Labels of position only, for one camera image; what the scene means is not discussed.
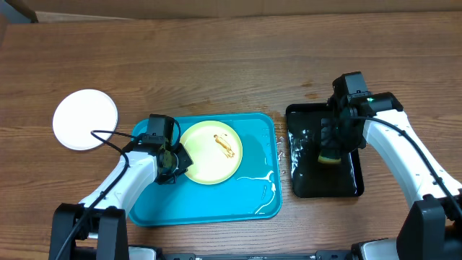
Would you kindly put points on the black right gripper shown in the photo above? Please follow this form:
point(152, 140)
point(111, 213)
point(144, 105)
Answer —
point(331, 144)

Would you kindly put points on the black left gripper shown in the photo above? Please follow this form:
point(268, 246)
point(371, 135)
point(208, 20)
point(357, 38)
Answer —
point(186, 161)

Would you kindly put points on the green yellow sponge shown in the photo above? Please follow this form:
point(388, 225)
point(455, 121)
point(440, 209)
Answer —
point(329, 157)

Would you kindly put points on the yellow green plate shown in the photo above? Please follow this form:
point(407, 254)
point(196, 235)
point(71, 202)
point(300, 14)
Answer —
point(215, 149)

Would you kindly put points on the white plate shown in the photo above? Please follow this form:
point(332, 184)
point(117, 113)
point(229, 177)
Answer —
point(79, 114)

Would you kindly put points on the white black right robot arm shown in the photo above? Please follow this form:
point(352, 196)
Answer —
point(432, 228)

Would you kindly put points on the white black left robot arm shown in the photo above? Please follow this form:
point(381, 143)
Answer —
point(96, 228)

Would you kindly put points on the black water tray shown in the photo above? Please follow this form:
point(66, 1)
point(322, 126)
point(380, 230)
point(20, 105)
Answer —
point(311, 178)

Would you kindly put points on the teal plastic tray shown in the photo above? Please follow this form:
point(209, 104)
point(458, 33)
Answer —
point(253, 192)

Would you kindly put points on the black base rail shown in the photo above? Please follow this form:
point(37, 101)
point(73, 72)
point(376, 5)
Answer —
point(318, 255)

